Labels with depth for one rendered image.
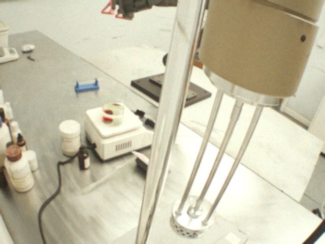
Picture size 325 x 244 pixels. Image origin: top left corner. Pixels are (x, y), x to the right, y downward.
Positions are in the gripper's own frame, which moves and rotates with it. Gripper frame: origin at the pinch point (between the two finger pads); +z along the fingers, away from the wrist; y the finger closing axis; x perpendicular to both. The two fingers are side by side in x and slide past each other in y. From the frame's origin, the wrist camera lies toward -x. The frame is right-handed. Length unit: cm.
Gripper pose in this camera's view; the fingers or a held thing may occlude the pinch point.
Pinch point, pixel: (109, 13)
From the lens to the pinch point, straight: 108.5
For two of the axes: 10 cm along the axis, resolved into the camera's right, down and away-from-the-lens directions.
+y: -4.6, 1.2, -8.8
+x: 0.5, 9.9, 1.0
